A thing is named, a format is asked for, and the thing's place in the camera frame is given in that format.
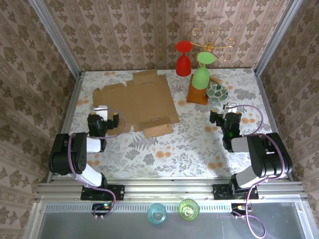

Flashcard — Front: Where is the brown cardboard paper box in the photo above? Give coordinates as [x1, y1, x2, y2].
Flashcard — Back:
[92, 69, 180, 139]

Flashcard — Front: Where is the leaf pattern ceramic bowl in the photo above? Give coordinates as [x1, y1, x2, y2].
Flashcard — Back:
[206, 84, 229, 103]

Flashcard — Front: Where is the orange-brown wooden rack base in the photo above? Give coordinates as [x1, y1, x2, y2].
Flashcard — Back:
[186, 73, 209, 105]

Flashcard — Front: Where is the green plastic wine glass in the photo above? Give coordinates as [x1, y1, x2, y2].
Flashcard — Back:
[191, 51, 215, 91]

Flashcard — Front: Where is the floral patterned table cover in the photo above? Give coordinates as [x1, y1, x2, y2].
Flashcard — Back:
[53, 68, 287, 179]

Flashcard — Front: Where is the red plastic wine glass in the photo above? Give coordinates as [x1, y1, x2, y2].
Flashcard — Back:
[175, 41, 193, 77]

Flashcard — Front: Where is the left small circuit board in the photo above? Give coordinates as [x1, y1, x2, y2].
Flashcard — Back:
[92, 203, 114, 216]

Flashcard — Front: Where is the small circuit board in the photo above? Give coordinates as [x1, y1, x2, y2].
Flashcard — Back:
[231, 203, 252, 216]
[92, 203, 114, 216]

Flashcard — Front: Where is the right small circuit board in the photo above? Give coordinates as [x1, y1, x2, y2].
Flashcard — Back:
[231, 203, 252, 216]

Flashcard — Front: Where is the green glass cup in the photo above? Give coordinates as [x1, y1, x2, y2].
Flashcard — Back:
[178, 198, 200, 221]

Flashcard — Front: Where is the blue glass cup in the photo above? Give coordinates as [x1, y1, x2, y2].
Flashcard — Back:
[147, 203, 167, 226]

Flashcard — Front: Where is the grey metal tray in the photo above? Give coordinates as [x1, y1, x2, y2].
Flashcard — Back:
[23, 201, 319, 239]

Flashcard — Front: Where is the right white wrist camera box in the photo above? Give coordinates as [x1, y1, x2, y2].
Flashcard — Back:
[222, 102, 237, 114]

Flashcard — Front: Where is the aluminium table side rail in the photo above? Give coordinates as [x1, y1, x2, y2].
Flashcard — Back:
[46, 71, 84, 184]
[253, 69, 295, 181]

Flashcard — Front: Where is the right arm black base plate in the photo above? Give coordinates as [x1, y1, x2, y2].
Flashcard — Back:
[213, 183, 259, 200]

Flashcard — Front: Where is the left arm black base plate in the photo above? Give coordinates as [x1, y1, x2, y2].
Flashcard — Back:
[81, 184, 125, 201]

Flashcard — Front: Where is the gold wire glass rack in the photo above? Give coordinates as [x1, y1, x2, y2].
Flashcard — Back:
[190, 26, 237, 62]

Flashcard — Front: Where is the long aluminium mounting rail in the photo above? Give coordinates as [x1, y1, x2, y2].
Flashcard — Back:
[34, 180, 307, 203]

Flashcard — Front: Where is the aluminium frame post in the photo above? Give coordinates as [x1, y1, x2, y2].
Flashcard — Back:
[254, 0, 306, 75]
[31, 0, 83, 75]

